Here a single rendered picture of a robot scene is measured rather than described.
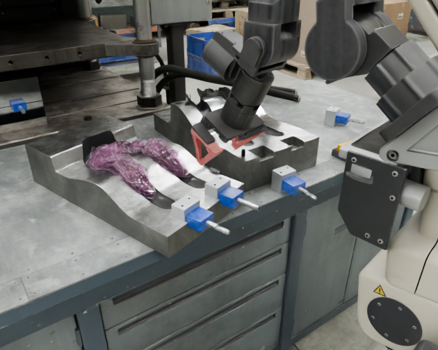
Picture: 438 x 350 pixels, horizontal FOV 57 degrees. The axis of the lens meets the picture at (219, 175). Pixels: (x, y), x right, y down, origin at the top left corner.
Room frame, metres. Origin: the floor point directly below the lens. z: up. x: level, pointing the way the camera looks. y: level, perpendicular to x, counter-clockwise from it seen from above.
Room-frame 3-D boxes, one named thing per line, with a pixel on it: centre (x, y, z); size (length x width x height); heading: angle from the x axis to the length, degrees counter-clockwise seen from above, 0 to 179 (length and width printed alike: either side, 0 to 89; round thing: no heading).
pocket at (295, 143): (1.00, -0.20, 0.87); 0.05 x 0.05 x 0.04; 35
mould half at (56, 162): (0.88, 0.22, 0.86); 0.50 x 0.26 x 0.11; 52
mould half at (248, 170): (1.16, -0.03, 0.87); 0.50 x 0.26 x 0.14; 35
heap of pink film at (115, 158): (0.89, 0.21, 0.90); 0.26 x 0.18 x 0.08; 52
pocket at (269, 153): (0.94, -0.11, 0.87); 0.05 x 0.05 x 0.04; 35
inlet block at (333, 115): (1.32, -0.44, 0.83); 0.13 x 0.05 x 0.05; 56
